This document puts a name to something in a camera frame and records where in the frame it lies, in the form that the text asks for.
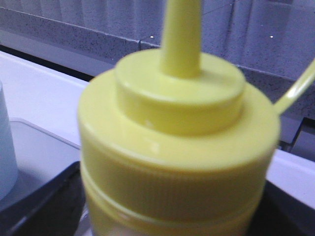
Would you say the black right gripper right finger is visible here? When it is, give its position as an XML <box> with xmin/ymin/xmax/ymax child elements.
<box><xmin>246</xmin><ymin>181</ymin><xmax>315</xmax><ymax>236</ymax></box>

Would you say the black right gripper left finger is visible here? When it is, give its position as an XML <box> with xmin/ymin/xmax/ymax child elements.
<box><xmin>0</xmin><ymin>162</ymin><xmax>86</xmax><ymax>236</ymax></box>

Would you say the light blue plastic cup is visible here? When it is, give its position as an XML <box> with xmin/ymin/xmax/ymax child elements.
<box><xmin>0</xmin><ymin>83</ymin><xmax>18</xmax><ymax>200</ymax></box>

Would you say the yellow squeeze bottle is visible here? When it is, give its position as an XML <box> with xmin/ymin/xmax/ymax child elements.
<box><xmin>78</xmin><ymin>0</ymin><xmax>315</xmax><ymax>236</ymax></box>

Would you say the silver digital kitchen scale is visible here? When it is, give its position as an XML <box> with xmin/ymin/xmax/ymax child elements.
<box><xmin>0</xmin><ymin>118</ymin><xmax>80</xmax><ymax>211</ymax></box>

